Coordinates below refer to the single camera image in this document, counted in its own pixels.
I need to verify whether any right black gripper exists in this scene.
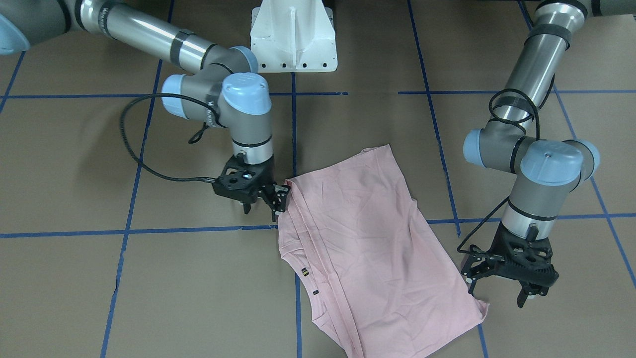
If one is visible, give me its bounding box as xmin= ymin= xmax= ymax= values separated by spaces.
xmin=213 ymin=154 xmax=291 ymax=222

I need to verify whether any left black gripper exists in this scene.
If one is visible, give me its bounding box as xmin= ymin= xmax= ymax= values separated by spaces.
xmin=460 ymin=225 xmax=559 ymax=308

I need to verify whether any black cable on desk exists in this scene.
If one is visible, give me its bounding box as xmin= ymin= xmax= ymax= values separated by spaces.
xmin=119 ymin=94 xmax=222 ymax=182

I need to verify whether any white camera mast pedestal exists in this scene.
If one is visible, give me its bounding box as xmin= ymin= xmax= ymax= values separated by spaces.
xmin=250 ymin=0 xmax=338 ymax=73

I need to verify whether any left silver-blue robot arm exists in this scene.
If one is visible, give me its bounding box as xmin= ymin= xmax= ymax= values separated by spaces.
xmin=457 ymin=0 xmax=635 ymax=308

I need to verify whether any pink Snoopy t-shirt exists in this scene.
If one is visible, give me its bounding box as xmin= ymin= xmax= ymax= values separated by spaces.
xmin=278 ymin=145 xmax=488 ymax=358

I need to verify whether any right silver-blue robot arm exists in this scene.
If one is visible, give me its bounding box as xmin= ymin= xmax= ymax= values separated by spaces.
xmin=0 ymin=0 xmax=289 ymax=222

